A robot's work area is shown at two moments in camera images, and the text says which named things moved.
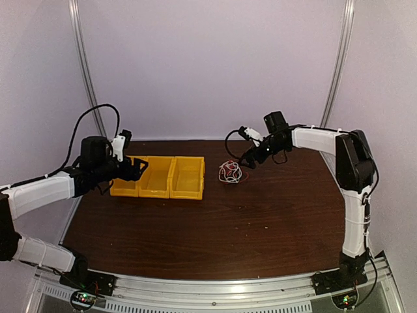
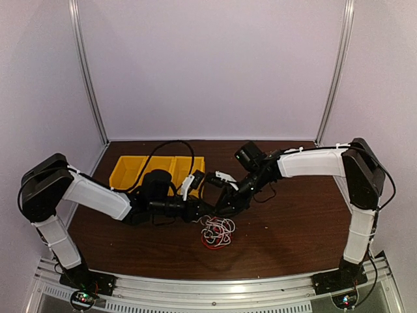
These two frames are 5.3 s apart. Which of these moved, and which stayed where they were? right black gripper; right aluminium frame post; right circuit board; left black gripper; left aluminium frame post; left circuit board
Moved: left black gripper; right black gripper
Stayed: right aluminium frame post; right circuit board; left circuit board; left aluminium frame post
